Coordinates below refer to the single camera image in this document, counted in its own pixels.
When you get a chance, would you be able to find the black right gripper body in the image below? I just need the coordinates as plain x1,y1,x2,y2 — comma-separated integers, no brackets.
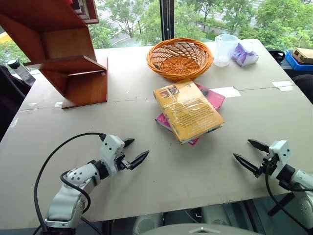
259,151,280,175

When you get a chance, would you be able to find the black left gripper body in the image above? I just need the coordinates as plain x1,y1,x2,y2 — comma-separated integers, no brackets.
115,153,132,171

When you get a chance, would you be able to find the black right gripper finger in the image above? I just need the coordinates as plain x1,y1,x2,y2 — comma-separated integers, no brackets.
247,139,270,154
232,153,261,179

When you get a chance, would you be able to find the pink book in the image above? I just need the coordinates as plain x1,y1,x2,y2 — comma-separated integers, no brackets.
155,83,226,146

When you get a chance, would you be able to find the yellow hardcover book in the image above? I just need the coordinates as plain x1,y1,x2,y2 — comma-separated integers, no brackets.
153,80,225,145

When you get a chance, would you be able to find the brown wooden shelf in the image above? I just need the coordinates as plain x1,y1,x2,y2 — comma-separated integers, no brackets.
0,0,109,110

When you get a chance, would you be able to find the blue plastic bin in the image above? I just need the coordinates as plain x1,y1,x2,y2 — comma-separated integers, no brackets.
285,49,313,72

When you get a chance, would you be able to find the purple and white tissue pack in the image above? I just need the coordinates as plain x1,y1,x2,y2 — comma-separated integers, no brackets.
231,42,260,67

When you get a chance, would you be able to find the orange woven basket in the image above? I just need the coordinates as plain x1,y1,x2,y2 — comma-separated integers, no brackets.
146,37,214,82

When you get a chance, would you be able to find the brown cardboard box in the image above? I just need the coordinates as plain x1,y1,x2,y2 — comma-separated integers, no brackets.
292,47,313,65

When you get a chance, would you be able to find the clear plastic measuring jug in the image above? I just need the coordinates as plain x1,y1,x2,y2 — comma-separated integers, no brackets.
213,34,240,68

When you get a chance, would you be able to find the clear bottle with black cap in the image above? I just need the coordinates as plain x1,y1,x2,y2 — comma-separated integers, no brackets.
6,59,36,87

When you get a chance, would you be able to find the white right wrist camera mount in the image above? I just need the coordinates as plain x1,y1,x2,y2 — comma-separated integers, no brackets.
268,140,291,181

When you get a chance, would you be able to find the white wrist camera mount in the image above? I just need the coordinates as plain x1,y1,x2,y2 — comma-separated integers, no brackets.
268,140,291,181
99,134,125,178

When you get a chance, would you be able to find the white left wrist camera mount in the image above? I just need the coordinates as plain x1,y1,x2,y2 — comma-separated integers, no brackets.
99,134,125,178

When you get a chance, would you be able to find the black window frame post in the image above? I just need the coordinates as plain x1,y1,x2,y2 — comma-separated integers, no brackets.
159,0,175,43

